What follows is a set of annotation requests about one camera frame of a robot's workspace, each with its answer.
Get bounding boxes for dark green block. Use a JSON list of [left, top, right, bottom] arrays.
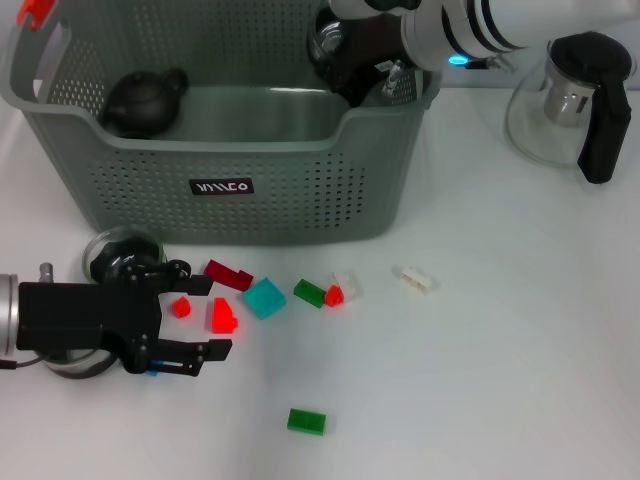
[[293, 278, 329, 310]]

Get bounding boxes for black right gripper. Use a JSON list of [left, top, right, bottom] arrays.
[[331, 13, 415, 110]]

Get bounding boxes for glass teapot black handle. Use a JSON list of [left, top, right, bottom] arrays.
[[504, 30, 637, 186]]

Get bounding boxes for bright green block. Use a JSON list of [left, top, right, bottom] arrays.
[[286, 407, 327, 436]]

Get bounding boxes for right arm cable silver plugs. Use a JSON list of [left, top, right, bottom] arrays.
[[382, 53, 516, 97]]

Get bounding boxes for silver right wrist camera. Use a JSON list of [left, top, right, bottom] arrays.
[[329, 0, 421, 21]]

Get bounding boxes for white ridged block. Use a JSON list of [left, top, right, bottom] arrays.
[[399, 267, 434, 296]]

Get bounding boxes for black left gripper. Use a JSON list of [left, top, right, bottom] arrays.
[[16, 258, 235, 378]]

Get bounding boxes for black clay teapot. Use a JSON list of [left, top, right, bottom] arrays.
[[99, 66, 190, 140]]

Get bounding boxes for red slope block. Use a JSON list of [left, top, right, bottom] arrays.
[[209, 297, 240, 335]]

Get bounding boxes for dark red long block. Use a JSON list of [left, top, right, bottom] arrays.
[[203, 258, 254, 292]]

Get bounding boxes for grey perforated storage bin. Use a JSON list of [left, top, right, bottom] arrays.
[[0, 0, 444, 249]]

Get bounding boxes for orange bin handle clip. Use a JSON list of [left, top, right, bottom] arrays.
[[16, 0, 56, 29]]

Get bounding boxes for teal square block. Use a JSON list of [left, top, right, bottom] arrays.
[[243, 276, 289, 320]]

